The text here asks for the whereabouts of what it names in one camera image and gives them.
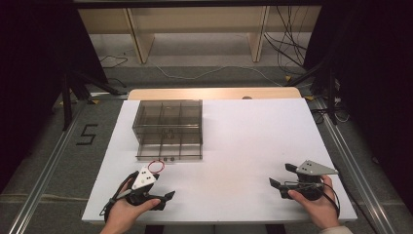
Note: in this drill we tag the black metal stand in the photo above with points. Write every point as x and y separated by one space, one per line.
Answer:
329 91

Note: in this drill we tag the clear plastic drawer organizer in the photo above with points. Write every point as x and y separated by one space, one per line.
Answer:
168 126

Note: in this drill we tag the light wooden desk frame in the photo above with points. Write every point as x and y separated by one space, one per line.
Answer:
142 42

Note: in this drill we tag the person's right hand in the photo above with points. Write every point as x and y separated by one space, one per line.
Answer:
321 209

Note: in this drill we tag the dark curtain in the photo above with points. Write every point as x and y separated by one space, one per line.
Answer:
380 81
35 81

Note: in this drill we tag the person's left hand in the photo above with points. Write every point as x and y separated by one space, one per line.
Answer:
125 214

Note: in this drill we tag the black tripod stand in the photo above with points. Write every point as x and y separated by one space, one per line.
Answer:
69 94

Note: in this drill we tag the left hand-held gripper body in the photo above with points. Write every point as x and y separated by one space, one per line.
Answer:
142 180

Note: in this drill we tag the aluminium floor rail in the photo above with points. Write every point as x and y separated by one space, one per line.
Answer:
45 175
357 175

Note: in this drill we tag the red rubber band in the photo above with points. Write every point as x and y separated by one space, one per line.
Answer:
149 169

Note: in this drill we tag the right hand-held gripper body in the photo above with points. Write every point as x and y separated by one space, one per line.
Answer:
313 168

